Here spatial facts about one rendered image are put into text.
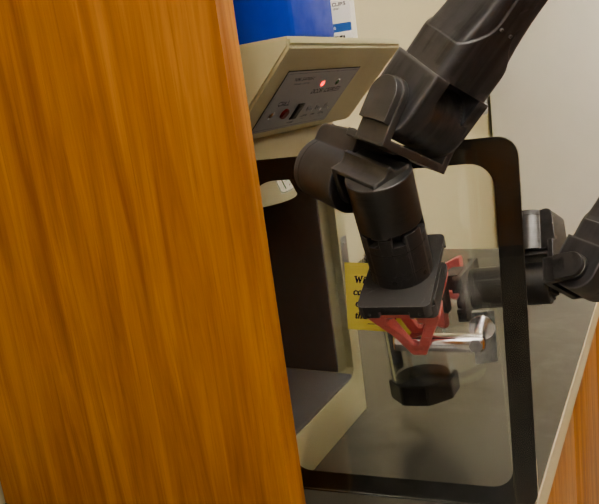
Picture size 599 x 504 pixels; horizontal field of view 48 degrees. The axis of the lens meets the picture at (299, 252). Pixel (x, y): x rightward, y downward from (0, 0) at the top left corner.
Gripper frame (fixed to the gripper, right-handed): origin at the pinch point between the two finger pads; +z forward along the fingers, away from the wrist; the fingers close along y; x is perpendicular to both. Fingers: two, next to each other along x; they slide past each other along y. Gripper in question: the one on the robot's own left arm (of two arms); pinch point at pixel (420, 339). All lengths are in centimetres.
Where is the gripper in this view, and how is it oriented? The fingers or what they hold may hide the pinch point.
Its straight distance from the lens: 68.3
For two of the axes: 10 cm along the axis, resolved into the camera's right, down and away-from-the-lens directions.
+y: -2.9, 6.2, -7.3
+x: 9.2, -0.4, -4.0
